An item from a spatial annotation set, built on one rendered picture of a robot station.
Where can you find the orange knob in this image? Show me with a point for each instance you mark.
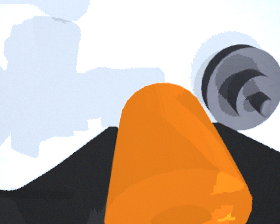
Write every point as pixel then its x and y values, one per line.
pixel 170 165

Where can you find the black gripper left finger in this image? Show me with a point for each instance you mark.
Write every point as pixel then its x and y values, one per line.
pixel 73 192

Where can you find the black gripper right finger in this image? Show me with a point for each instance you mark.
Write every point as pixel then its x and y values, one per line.
pixel 259 165

